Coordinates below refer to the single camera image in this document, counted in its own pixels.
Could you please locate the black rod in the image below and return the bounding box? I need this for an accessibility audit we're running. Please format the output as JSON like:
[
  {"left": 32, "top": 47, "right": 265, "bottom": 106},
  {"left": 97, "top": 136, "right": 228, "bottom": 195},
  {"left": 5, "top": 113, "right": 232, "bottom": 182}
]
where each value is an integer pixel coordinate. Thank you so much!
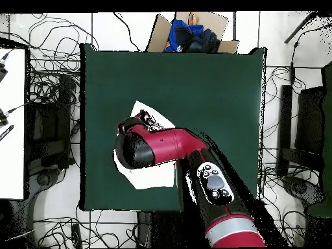
[{"left": 283, "top": 11, "right": 322, "bottom": 44}]

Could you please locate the blue garment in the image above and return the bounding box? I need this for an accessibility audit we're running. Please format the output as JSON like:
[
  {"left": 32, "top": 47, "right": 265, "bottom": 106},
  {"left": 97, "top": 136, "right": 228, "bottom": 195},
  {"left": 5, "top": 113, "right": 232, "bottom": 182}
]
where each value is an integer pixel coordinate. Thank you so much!
[{"left": 164, "top": 19, "right": 206, "bottom": 53}]

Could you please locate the black labelled bar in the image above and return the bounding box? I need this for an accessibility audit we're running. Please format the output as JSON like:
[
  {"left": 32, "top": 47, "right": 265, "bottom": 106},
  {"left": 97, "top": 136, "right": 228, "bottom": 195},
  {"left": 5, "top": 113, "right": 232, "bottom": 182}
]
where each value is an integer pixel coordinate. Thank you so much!
[{"left": 0, "top": 124, "right": 14, "bottom": 142}]

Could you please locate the white towel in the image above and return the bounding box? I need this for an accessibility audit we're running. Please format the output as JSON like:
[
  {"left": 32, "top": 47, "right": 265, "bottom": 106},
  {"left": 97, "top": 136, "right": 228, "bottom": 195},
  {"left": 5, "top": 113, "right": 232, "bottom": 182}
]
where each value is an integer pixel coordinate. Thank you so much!
[{"left": 113, "top": 100, "right": 178, "bottom": 191}]

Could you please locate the black power strip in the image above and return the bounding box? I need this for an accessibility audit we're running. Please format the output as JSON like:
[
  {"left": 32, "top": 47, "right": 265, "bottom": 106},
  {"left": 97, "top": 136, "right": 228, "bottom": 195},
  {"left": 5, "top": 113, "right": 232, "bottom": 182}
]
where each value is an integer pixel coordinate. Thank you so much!
[{"left": 71, "top": 222, "right": 82, "bottom": 248}]

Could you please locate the dark green table cloth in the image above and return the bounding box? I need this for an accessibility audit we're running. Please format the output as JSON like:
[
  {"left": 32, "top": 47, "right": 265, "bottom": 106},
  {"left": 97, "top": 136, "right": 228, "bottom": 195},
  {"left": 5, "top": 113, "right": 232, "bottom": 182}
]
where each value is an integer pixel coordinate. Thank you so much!
[{"left": 79, "top": 42, "right": 267, "bottom": 212}]

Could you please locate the white desk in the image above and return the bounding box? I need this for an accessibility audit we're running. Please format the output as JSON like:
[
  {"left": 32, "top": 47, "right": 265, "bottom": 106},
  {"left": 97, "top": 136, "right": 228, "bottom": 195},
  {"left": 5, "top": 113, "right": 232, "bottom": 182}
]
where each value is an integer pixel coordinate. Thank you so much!
[{"left": 0, "top": 47, "right": 27, "bottom": 200}]

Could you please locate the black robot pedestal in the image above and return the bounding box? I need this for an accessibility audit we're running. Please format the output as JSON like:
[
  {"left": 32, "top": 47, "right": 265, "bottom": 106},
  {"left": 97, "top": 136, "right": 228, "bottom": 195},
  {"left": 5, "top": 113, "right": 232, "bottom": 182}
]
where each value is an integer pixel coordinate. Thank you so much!
[{"left": 136, "top": 211, "right": 187, "bottom": 248}]

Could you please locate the brown cardboard box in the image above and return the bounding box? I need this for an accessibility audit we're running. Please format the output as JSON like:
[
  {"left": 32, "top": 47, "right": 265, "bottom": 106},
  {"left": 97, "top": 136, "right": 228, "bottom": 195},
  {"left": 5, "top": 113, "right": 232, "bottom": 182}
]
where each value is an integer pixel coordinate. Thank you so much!
[{"left": 145, "top": 11, "right": 240, "bottom": 54}]

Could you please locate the black cable tangle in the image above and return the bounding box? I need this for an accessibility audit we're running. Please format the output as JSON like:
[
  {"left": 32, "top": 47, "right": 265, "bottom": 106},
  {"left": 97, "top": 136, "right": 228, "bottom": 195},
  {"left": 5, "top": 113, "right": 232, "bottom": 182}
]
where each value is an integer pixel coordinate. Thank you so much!
[
  {"left": 33, "top": 207, "right": 139, "bottom": 248},
  {"left": 261, "top": 65, "right": 321, "bottom": 182},
  {"left": 0, "top": 12, "right": 101, "bottom": 104}
]

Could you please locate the black device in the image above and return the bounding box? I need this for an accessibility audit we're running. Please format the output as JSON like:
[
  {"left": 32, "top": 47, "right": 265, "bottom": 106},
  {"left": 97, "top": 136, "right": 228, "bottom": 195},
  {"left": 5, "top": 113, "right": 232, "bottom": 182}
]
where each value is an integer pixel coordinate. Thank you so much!
[
  {"left": 0, "top": 102, "right": 32, "bottom": 128},
  {"left": 0, "top": 53, "right": 10, "bottom": 82}
]

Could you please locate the dark navy garment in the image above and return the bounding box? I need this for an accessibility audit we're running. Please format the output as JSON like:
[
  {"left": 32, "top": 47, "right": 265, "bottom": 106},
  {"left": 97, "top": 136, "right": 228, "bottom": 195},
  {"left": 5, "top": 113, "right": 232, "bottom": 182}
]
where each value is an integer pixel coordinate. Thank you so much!
[{"left": 174, "top": 25, "right": 221, "bottom": 53}]

